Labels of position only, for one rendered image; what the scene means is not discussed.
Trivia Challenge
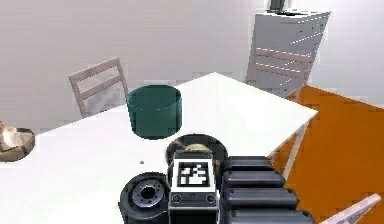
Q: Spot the white table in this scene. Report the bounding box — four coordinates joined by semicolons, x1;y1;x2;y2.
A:
0;71;319;224

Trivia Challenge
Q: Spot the pale wooden chair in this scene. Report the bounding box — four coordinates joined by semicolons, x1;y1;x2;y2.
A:
68;56;130;118
245;47;314;98

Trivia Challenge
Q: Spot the dark green vase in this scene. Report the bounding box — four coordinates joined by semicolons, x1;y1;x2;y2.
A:
269;0;287;12

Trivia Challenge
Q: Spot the dark green round container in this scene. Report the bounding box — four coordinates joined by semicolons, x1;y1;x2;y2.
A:
125;84;183;140

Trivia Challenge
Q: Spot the white chest of drawers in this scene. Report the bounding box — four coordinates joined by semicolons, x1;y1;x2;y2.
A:
245;9;332;98

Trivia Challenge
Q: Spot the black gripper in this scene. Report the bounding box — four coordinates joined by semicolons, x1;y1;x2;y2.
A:
118;171;172;224

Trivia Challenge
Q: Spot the black round plate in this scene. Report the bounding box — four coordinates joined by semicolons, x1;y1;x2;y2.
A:
165;133;230;174

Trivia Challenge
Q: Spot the brown bowl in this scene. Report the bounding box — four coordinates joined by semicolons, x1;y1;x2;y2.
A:
0;121;36;163

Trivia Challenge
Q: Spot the olive green food piece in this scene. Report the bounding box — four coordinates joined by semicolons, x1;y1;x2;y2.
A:
173;139;212;154

